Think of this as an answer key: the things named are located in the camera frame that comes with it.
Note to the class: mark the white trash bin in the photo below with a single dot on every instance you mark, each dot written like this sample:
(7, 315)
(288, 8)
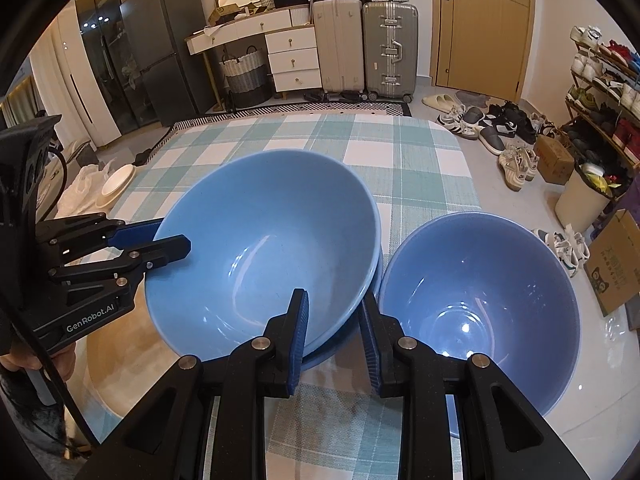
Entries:
(580, 200)

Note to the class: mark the white plastic bag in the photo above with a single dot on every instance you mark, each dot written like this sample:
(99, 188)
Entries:
(82, 185)

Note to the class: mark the wooden shoe rack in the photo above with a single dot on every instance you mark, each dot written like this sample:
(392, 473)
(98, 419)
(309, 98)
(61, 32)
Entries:
(607, 105)

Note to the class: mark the white green sneaker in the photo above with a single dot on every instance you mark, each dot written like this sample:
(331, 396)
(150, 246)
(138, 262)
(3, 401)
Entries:
(552, 240)
(575, 255)

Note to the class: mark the shoe rack with shoes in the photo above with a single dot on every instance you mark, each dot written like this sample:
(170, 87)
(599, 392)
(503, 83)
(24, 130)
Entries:
(605, 65)

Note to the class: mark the person's left hand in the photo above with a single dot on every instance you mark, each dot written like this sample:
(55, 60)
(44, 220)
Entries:
(65, 362)

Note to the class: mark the small open cardboard box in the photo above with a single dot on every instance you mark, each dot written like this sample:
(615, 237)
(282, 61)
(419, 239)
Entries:
(222, 14)

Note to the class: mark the beige slipper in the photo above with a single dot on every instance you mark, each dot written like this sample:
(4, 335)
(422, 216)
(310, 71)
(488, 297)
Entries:
(434, 101)
(455, 101)

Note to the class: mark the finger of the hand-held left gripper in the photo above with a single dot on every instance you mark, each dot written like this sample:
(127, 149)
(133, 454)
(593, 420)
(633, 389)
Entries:
(170, 249)
(137, 232)

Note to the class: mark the wooden door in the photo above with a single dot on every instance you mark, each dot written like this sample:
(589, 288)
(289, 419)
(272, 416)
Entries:
(482, 25)

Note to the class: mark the silver suitcase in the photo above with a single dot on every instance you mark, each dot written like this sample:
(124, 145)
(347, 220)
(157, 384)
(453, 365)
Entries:
(390, 50)

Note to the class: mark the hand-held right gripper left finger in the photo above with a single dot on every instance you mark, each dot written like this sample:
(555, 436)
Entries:
(297, 340)

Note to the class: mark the grey refrigerator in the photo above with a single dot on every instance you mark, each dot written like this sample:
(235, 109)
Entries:
(165, 45)

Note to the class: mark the dark glass cabinet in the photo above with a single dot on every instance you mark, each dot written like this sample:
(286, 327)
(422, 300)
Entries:
(105, 70)

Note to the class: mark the small white bowl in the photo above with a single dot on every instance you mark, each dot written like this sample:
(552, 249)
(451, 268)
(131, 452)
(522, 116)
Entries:
(120, 177)

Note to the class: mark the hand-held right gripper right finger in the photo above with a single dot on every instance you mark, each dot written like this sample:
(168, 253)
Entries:
(372, 345)

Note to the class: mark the small white plates stack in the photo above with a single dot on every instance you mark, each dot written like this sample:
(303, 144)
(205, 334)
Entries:
(107, 199)

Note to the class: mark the woven laundry basket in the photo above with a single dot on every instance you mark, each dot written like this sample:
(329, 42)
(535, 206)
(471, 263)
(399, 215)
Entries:
(245, 77)

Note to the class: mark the white vanity desk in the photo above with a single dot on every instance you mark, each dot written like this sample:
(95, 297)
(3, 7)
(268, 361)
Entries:
(292, 60)

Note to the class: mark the printed cardboard box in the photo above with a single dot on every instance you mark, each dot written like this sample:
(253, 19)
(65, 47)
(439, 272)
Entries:
(617, 270)

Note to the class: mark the blue bowl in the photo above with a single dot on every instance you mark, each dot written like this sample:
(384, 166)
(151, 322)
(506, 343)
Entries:
(367, 310)
(475, 300)
(260, 240)

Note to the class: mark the brown cardboard box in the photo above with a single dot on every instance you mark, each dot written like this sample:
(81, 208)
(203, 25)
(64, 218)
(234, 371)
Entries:
(555, 160)

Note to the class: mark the pile of assorted shoes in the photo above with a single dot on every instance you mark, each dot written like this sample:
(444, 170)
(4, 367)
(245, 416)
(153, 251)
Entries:
(500, 130)

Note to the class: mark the beige suitcase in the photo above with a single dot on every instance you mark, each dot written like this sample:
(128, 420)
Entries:
(337, 50)

